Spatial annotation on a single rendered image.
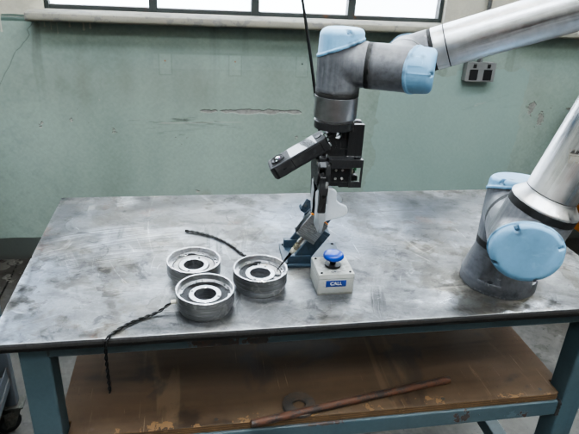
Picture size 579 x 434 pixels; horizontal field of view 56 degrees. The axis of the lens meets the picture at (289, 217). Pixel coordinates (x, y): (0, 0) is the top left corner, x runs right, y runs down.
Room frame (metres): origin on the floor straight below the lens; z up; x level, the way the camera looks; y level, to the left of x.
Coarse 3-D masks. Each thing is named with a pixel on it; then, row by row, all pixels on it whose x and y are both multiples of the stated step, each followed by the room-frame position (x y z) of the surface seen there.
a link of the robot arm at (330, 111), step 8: (320, 96) 0.97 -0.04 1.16; (320, 104) 0.92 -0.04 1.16; (328, 104) 0.91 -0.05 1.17; (336, 104) 0.91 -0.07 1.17; (344, 104) 0.91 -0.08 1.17; (352, 104) 0.92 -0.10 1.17; (320, 112) 0.92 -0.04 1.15; (328, 112) 0.91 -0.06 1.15; (336, 112) 0.91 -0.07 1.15; (344, 112) 0.91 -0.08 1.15; (352, 112) 0.92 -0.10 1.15; (320, 120) 0.92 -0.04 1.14; (328, 120) 0.91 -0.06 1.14; (336, 120) 0.91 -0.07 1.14; (344, 120) 0.91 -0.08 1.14; (352, 120) 0.92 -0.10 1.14
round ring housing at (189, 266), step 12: (180, 252) 0.97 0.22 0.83; (192, 252) 0.98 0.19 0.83; (204, 252) 0.98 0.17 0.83; (216, 252) 0.97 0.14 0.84; (168, 264) 0.91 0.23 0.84; (180, 264) 0.93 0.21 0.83; (192, 264) 0.95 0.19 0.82; (204, 264) 0.93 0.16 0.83; (216, 264) 0.92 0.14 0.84; (180, 276) 0.88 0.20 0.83
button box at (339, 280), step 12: (312, 264) 0.95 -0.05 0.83; (324, 264) 0.93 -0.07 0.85; (336, 264) 0.93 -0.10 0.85; (348, 264) 0.94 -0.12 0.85; (312, 276) 0.94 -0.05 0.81; (324, 276) 0.89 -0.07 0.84; (336, 276) 0.90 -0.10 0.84; (348, 276) 0.90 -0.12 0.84; (324, 288) 0.90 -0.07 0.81; (336, 288) 0.90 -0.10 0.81; (348, 288) 0.90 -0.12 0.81
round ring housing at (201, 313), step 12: (192, 276) 0.87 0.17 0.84; (204, 276) 0.88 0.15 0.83; (216, 276) 0.88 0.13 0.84; (180, 288) 0.84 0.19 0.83; (192, 288) 0.85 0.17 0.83; (204, 288) 0.85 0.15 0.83; (216, 288) 0.85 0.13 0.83; (228, 288) 0.85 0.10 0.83; (180, 300) 0.80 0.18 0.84; (204, 300) 0.81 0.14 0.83; (228, 300) 0.81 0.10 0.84; (180, 312) 0.81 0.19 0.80; (192, 312) 0.78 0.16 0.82; (204, 312) 0.78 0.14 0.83; (216, 312) 0.79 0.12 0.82; (228, 312) 0.82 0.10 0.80
